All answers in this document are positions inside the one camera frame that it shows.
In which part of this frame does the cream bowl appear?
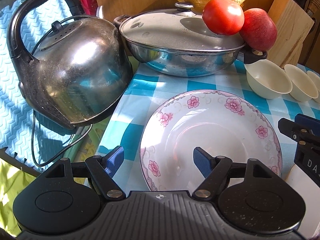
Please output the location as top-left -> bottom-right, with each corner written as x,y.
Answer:
306,70 -> 320,103
244,60 -> 293,99
284,64 -> 318,102

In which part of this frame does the deep pink-flower plate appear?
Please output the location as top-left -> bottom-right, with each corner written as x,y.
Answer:
140,89 -> 282,192

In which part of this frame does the blue checkered tablecloth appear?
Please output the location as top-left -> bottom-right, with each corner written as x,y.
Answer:
98,61 -> 319,193

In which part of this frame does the blue foam mat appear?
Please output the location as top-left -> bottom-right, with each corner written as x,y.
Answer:
1,0 -> 73,163

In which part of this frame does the stainless steel kettle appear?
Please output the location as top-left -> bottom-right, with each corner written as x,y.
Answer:
7,0 -> 133,129

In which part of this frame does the red apple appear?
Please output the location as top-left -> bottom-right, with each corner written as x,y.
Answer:
239,8 -> 277,51

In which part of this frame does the wooden knife block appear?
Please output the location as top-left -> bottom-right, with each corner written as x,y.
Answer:
267,0 -> 314,68

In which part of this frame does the steel pot with lid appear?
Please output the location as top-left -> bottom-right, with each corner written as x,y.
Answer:
113,2 -> 267,77

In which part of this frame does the red tomato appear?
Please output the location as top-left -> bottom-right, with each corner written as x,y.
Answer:
202,0 -> 245,36

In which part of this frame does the black kettle cord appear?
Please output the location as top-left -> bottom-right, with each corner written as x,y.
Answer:
31,110 -> 93,168

